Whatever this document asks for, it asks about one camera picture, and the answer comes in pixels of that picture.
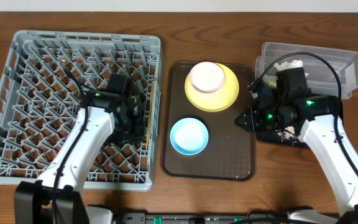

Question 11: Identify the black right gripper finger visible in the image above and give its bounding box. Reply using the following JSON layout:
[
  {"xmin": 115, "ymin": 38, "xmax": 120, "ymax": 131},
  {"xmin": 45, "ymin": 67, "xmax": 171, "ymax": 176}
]
[
  {"xmin": 234, "ymin": 117, "xmax": 254, "ymax": 131},
  {"xmin": 235, "ymin": 107, "xmax": 252, "ymax": 121}
]

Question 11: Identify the yellow plate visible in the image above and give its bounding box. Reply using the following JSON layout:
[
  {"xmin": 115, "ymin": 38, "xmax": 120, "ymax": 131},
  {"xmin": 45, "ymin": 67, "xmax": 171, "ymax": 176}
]
[{"xmin": 185, "ymin": 63, "xmax": 239, "ymax": 112}]

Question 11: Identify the colourful snack wrapper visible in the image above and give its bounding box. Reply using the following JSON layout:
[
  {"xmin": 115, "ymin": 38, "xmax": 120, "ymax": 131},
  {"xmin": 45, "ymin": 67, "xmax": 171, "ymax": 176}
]
[{"xmin": 267, "ymin": 77, "xmax": 277, "ymax": 89}]

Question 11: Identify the light blue bowl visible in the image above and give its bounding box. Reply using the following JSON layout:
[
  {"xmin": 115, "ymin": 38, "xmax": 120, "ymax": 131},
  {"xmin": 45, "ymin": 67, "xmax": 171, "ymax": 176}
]
[{"xmin": 170, "ymin": 118, "xmax": 209, "ymax": 156}]

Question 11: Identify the white paper napkin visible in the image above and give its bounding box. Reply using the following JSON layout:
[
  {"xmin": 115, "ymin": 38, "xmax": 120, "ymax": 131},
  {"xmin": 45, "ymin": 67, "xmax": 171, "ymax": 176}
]
[{"xmin": 273, "ymin": 60, "xmax": 303, "ymax": 71}]

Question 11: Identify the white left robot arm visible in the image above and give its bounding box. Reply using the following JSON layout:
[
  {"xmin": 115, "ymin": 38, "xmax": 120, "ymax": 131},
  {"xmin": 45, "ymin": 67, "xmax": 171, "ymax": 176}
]
[{"xmin": 14, "ymin": 74, "xmax": 145, "ymax": 223}]

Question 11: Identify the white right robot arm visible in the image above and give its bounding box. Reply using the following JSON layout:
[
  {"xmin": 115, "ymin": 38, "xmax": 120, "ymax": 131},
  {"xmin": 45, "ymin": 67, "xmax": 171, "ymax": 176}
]
[{"xmin": 235, "ymin": 67, "xmax": 358, "ymax": 219}]

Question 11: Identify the black waste tray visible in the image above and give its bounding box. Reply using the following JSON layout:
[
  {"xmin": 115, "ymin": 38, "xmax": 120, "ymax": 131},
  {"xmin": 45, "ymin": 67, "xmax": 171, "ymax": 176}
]
[{"xmin": 257, "ymin": 94, "xmax": 343, "ymax": 146}]

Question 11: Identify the clear plastic waste bin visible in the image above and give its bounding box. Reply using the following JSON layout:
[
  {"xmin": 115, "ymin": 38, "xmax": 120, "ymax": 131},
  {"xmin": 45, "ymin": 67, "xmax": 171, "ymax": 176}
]
[{"xmin": 255, "ymin": 42, "xmax": 358, "ymax": 99}]

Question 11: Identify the grey dishwasher rack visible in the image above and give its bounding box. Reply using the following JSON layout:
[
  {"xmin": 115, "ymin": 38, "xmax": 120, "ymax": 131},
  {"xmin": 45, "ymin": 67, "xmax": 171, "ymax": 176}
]
[{"xmin": 0, "ymin": 30, "xmax": 163, "ymax": 191}]

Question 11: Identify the leftover rice food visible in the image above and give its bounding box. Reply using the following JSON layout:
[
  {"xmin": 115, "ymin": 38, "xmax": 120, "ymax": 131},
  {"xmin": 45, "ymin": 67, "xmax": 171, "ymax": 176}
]
[{"xmin": 277, "ymin": 126, "xmax": 305, "ymax": 146}]

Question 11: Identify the dark brown serving tray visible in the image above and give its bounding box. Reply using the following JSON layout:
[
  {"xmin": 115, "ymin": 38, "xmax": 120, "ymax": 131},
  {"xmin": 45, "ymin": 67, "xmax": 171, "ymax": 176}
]
[{"xmin": 161, "ymin": 62, "xmax": 256, "ymax": 181}]

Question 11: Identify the wooden chopstick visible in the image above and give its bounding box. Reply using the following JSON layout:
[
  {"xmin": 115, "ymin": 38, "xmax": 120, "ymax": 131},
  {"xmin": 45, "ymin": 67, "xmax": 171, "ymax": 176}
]
[{"xmin": 145, "ymin": 77, "xmax": 155, "ymax": 150}]

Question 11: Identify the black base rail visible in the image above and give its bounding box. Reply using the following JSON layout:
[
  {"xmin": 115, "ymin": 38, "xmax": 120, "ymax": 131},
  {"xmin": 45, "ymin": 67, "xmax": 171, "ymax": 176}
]
[{"xmin": 85, "ymin": 203, "xmax": 354, "ymax": 224}]

